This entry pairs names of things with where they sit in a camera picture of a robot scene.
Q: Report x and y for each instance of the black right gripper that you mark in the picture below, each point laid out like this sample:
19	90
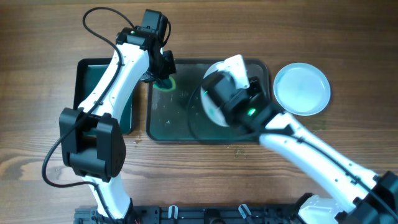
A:
254	86

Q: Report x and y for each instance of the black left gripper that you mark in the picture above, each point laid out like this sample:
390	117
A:
166	68

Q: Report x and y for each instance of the green yellow sponge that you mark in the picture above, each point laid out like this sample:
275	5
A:
165	85

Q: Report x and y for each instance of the white plate with green smear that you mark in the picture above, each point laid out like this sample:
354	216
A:
302	89

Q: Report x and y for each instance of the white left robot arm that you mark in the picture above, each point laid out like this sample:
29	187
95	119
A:
90	135

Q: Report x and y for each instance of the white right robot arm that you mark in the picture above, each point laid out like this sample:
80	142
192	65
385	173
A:
357	194

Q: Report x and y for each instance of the large dark serving tray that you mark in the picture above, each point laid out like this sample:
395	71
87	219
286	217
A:
167	115

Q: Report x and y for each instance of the small black soap tray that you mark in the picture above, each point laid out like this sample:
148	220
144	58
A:
89	72

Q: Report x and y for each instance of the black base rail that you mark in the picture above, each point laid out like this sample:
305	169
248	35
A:
268	214

